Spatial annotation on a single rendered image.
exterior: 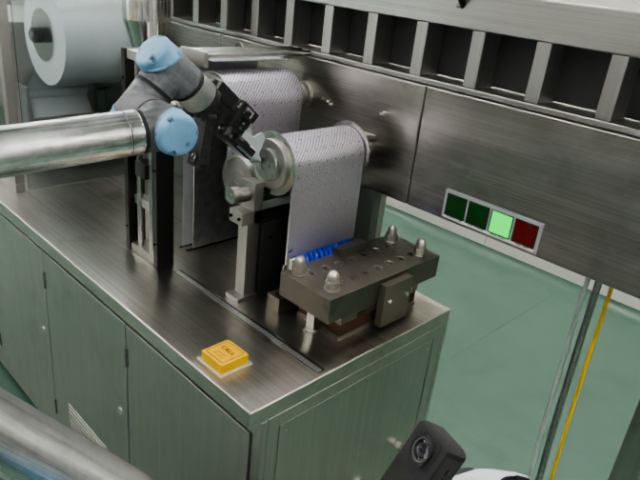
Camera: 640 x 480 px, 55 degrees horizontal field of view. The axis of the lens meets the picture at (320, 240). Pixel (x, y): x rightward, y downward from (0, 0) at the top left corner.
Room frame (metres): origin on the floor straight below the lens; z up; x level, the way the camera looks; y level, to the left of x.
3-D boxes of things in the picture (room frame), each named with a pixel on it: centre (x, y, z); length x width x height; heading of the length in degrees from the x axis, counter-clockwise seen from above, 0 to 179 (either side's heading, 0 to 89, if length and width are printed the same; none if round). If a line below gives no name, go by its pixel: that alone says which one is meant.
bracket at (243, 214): (1.34, 0.18, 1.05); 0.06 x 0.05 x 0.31; 137
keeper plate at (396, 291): (1.29, -0.19, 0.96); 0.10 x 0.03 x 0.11; 137
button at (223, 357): (1.06, 0.17, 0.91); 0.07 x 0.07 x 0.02; 47
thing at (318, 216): (1.40, 0.00, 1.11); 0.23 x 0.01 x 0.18; 137
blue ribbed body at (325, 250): (1.37, -0.01, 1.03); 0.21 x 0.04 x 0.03; 137
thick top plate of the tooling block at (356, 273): (1.34, -0.11, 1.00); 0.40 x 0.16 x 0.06; 137
